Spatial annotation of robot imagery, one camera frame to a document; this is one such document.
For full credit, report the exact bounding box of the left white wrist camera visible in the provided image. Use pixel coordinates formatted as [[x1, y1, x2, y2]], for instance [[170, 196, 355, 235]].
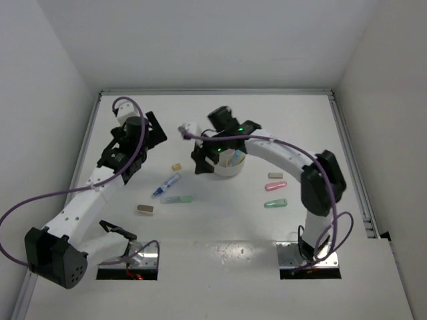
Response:
[[116, 103, 137, 125]]

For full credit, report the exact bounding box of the green highlighter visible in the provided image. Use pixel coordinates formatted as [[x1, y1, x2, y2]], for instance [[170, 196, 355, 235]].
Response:
[[160, 196, 193, 204], [264, 198, 288, 209]]

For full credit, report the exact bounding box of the blue highlighter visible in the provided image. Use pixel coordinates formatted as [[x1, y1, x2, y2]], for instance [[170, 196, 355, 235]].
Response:
[[230, 150, 246, 167]]

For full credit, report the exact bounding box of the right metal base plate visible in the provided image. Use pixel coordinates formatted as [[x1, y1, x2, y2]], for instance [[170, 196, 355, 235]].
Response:
[[276, 241, 339, 271]]

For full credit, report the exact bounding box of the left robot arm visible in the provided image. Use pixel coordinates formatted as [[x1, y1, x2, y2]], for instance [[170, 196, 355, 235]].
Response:
[[24, 111, 167, 289]]

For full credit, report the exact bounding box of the pink highlighter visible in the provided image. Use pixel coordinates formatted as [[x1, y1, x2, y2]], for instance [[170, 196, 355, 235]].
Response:
[[264, 181, 287, 192]]

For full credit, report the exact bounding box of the aluminium frame rail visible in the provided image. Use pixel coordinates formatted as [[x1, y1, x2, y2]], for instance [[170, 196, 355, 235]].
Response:
[[10, 93, 101, 320], [328, 91, 382, 239], [100, 88, 334, 96]]

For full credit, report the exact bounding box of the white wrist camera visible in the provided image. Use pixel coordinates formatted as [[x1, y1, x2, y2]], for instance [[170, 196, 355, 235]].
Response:
[[177, 122, 203, 147], [116, 103, 137, 125]]

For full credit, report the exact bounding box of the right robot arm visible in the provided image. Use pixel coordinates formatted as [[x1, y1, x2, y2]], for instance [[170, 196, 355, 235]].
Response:
[[179, 106, 347, 269]]

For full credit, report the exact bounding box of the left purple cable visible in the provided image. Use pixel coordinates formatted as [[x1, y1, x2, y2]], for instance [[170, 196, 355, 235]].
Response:
[[0, 96, 163, 266]]

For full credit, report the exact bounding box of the clear blue glue bottle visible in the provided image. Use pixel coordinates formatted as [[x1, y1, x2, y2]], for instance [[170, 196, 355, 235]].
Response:
[[152, 173, 181, 198]]

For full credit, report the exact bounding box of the metal base plate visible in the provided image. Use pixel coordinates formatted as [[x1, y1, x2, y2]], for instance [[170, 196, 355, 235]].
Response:
[[276, 241, 339, 271], [99, 240, 160, 269]]

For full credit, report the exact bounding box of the brown white eraser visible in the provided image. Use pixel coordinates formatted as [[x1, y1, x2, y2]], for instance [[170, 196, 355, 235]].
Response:
[[136, 205, 154, 216]]

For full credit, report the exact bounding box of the purple cable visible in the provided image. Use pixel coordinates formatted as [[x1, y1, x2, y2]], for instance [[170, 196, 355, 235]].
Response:
[[179, 128, 354, 271], [0, 96, 163, 266]]

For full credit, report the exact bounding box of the left aluminium frame rail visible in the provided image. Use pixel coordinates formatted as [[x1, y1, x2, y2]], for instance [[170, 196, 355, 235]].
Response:
[[10, 93, 101, 320]]

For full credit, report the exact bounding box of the yellow highlighter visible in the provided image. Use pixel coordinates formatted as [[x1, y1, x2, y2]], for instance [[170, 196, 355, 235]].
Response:
[[220, 149, 236, 167]]

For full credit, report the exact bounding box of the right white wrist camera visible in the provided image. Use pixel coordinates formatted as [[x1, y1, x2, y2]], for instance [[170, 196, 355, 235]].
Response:
[[177, 122, 203, 147]]

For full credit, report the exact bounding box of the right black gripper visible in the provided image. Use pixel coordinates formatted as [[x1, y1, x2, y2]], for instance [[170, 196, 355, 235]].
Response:
[[191, 131, 229, 175]]

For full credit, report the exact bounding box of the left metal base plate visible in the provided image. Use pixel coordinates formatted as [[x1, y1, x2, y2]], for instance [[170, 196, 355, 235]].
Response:
[[99, 240, 160, 269]]

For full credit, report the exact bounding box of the small yellow eraser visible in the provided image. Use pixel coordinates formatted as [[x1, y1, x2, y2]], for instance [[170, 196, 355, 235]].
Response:
[[171, 163, 182, 171]]

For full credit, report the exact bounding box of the grey eraser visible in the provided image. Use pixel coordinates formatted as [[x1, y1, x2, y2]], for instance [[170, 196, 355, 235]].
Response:
[[268, 172, 283, 179]]

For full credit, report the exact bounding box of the white round divided organizer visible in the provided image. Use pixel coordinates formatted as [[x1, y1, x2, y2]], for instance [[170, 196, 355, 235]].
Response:
[[213, 157, 246, 177]]

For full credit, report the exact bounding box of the right aluminium frame rail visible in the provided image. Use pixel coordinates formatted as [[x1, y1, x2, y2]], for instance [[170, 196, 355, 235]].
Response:
[[328, 91, 382, 239]]

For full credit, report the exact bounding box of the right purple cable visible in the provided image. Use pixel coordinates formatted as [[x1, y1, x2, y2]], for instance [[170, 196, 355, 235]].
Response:
[[179, 128, 354, 271]]

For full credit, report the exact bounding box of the green highlighter left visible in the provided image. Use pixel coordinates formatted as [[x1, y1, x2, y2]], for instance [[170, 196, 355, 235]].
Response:
[[160, 196, 193, 204]]

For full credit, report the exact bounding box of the green highlighter right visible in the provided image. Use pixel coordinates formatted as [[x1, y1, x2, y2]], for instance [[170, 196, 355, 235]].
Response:
[[264, 198, 288, 209]]

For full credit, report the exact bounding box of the back aluminium frame rail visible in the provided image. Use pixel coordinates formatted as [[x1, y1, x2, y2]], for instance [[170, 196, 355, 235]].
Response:
[[100, 88, 334, 96]]

